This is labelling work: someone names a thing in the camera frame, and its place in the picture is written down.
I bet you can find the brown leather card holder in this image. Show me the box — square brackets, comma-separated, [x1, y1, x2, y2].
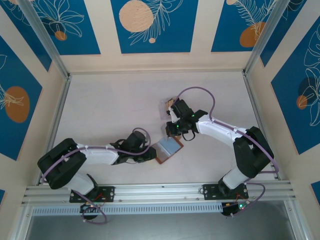
[151, 136, 185, 165]

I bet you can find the clear acrylic card stand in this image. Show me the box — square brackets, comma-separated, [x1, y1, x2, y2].
[159, 98, 177, 121]

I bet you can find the grey metal lower panel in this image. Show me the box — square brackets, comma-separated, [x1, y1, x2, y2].
[23, 213, 301, 240]

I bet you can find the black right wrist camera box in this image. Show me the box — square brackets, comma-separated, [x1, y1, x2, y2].
[171, 99, 194, 119]

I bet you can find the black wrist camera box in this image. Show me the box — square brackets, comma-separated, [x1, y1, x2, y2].
[124, 131, 148, 152]
[171, 99, 194, 119]

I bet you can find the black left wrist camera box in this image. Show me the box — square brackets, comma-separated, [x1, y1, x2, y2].
[124, 131, 148, 152]

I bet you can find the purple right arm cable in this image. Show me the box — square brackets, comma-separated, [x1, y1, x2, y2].
[174, 86, 280, 218]

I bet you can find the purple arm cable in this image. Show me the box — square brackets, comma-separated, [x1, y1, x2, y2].
[174, 86, 280, 218]
[40, 127, 151, 225]

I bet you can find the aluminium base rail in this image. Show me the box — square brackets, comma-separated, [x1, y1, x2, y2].
[21, 179, 298, 206]

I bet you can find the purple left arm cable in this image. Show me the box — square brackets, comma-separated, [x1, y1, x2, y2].
[40, 127, 151, 225]

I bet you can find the white slotted cable duct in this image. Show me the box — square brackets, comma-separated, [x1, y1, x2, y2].
[31, 202, 224, 216]

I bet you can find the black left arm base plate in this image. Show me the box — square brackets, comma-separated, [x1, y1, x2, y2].
[69, 185, 116, 204]

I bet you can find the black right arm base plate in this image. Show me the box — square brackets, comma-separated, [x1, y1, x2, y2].
[202, 183, 250, 201]

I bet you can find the aluminium side rail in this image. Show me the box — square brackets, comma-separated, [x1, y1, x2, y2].
[36, 74, 73, 186]
[243, 72, 281, 181]

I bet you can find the blue floral wall panel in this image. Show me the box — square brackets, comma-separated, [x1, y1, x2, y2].
[270, 17, 320, 156]
[31, 0, 102, 56]
[210, 0, 278, 53]
[0, 0, 53, 73]
[259, 0, 308, 68]
[0, 34, 43, 161]
[110, 0, 200, 55]

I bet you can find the aluminium frame post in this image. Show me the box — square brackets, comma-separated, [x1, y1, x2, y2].
[18, 0, 71, 79]
[243, 0, 288, 76]

